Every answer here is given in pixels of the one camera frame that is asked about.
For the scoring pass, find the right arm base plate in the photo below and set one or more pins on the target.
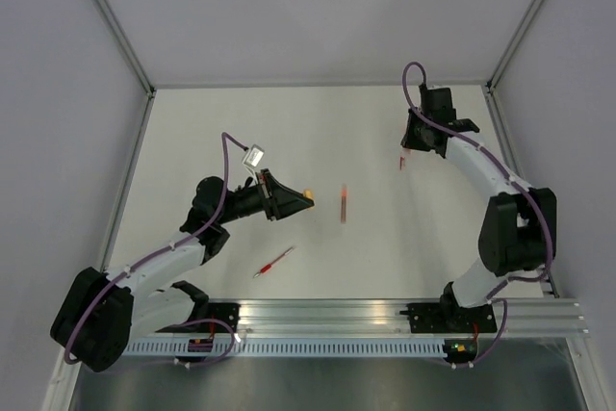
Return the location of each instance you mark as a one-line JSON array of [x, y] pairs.
[[433, 318]]

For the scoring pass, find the aluminium front rail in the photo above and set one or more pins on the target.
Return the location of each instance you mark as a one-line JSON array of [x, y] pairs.
[[521, 318]]

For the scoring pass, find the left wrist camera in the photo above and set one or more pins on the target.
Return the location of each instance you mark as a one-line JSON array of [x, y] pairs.
[[252, 157]]

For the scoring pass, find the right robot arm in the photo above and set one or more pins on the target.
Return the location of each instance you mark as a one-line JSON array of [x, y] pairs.
[[516, 241]]

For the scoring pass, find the white slotted cable duct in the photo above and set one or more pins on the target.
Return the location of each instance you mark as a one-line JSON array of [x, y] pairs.
[[193, 347]]

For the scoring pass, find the frame post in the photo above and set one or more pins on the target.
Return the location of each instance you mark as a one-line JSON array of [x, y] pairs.
[[124, 45], [531, 12]]

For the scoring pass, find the left frame post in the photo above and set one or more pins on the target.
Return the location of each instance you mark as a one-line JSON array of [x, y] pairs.
[[124, 45]]

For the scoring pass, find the right frame post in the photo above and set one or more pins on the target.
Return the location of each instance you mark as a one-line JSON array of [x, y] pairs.
[[531, 12]]

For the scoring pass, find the red thin pen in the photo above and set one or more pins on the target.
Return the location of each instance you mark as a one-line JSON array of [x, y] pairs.
[[267, 267]]

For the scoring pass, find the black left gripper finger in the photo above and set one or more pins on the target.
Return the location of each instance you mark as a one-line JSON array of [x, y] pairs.
[[282, 193], [290, 206]]

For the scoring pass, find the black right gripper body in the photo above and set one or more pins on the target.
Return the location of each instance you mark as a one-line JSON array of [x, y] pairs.
[[415, 136]]

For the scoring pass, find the orange highlighter pen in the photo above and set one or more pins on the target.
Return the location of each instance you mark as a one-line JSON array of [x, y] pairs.
[[343, 210]]

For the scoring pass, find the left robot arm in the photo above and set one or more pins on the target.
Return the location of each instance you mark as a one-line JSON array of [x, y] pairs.
[[105, 310]]

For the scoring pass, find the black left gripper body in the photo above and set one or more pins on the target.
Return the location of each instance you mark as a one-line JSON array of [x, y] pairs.
[[269, 203]]

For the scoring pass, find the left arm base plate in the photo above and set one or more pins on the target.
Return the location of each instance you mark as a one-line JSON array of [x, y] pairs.
[[227, 312]]

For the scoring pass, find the left side table rail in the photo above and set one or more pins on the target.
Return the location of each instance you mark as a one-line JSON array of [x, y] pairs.
[[106, 250]]

